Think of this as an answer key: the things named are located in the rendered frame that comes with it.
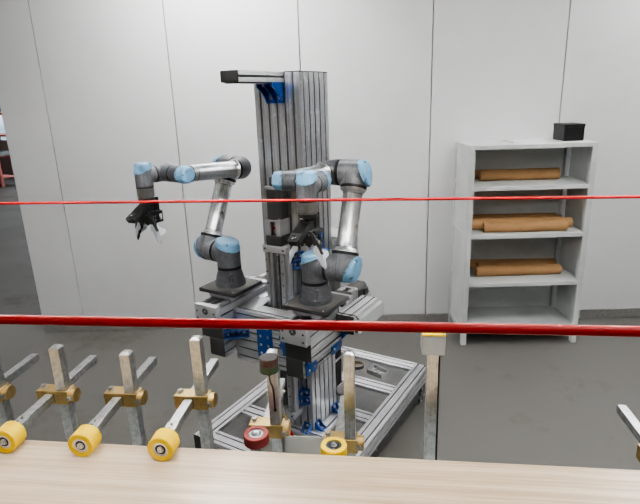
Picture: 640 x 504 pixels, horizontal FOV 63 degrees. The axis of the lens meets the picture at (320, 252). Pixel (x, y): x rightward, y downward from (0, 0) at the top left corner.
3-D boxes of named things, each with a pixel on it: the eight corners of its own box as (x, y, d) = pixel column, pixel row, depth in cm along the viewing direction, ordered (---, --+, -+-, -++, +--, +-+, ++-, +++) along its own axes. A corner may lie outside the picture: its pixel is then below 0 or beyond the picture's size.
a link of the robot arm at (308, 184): (321, 168, 186) (311, 172, 178) (322, 199, 189) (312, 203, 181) (301, 168, 189) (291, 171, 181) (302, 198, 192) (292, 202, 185)
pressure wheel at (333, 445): (316, 474, 161) (315, 442, 158) (335, 462, 166) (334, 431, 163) (333, 488, 155) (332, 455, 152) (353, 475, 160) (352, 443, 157)
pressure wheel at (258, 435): (249, 453, 172) (246, 423, 169) (273, 454, 171) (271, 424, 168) (243, 470, 164) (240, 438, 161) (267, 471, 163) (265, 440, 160)
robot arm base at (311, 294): (310, 292, 245) (309, 272, 242) (338, 297, 238) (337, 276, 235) (292, 302, 233) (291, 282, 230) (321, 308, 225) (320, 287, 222)
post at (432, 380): (421, 466, 177) (424, 346, 164) (436, 467, 176) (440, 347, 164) (422, 476, 173) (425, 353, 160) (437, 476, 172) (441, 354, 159)
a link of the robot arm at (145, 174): (156, 161, 226) (139, 164, 220) (159, 186, 229) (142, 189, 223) (145, 160, 231) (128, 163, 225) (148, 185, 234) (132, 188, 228)
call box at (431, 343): (420, 346, 166) (420, 324, 163) (442, 347, 165) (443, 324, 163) (421, 357, 159) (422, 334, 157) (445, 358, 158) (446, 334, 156)
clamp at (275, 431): (253, 428, 181) (252, 416, 179) (291, 430, 179) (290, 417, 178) (249, 438, 175) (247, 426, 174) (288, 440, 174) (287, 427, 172)
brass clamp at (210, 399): (181, 400, 181) (179, 387, 180) (218, 401, 180) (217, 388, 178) (174, 410, 176) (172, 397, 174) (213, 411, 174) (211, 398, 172)
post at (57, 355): (76, 460, 193) (53, 342, 179) (85, 460, 192) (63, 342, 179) (71, 466, 190) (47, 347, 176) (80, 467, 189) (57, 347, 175)
